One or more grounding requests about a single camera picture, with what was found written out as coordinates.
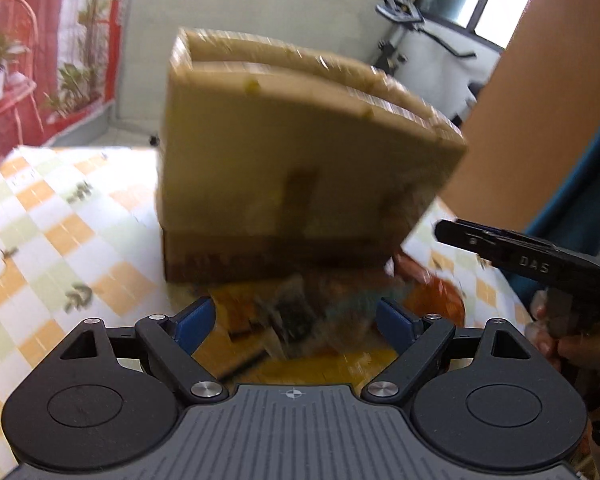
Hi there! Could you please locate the checkered flower tablecloth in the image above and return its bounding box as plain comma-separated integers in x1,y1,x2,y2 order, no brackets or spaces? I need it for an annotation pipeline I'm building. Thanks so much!
0,145,537,467

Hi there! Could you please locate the cardboard box with plastic liner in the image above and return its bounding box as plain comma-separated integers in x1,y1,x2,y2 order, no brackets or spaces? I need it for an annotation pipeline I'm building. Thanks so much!
155,27,469,287

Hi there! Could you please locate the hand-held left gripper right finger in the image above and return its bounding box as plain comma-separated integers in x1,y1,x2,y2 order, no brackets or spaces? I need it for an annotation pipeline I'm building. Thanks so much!
362,297,534,404

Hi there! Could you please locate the printed pink room backdrop cloth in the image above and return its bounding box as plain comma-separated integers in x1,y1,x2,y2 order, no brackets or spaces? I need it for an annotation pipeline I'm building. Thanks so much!
0,0,137,182

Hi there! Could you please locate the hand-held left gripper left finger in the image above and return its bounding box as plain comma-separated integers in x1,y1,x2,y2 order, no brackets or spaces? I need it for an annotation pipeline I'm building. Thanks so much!
55,296,229,404

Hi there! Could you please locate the person's right hand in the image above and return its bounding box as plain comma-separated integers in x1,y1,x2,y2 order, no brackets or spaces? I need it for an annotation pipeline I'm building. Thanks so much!
530,300,600,370

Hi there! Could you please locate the pile of snack packets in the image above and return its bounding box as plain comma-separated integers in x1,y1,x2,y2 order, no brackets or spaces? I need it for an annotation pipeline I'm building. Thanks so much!
195,254,467,377

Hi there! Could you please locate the black exercise bike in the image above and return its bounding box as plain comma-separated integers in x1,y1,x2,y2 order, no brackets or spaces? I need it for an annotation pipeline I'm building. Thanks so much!
374,0,482,127

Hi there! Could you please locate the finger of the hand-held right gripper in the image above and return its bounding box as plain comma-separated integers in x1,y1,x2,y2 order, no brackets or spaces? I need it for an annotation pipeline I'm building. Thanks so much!
435,219,552,262

